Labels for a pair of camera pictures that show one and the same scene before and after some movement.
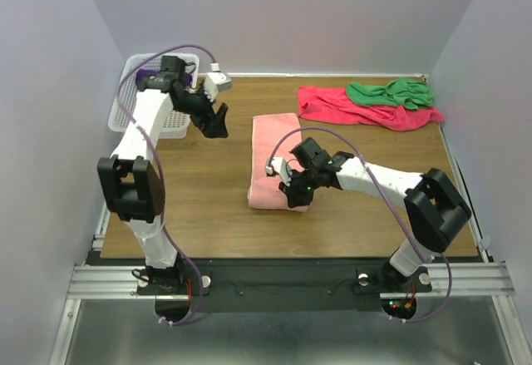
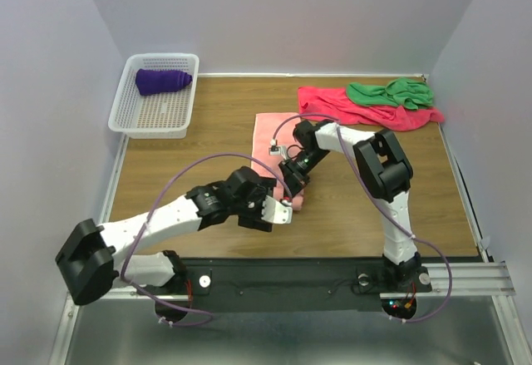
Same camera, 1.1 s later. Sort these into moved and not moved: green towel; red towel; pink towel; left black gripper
Moved: left black gripper
Not moved: green towel; red towel; pink towel
